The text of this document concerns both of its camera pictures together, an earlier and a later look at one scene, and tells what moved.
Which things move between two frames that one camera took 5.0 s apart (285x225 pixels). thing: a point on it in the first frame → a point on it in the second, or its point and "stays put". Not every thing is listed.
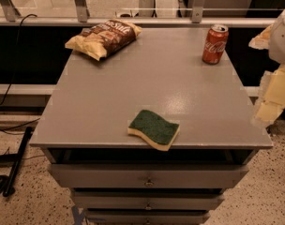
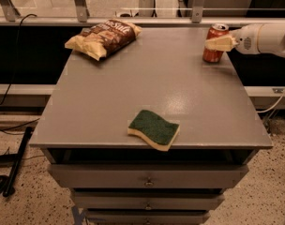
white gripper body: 282,39 → 246,41
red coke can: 215,44 stays put
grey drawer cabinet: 119,179 stays put
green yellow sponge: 155,128 stays put
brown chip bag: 104,38 stays put
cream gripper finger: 262,40 → 223,43
